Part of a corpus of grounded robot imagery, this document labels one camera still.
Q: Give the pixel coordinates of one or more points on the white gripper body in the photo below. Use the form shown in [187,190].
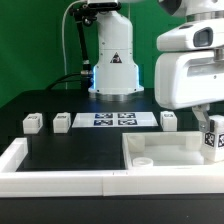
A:
[187,73]

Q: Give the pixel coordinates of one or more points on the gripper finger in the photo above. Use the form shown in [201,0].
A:
[201,113]

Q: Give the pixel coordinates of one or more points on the white square table top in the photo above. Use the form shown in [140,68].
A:
[145,150]

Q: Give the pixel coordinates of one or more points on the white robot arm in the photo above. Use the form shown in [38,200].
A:
[116,73]

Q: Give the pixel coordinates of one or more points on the white U-shaped obstacle fence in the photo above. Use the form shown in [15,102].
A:
[203,179]

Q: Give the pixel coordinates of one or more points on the white sheet with tags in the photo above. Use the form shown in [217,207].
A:
[114,119]

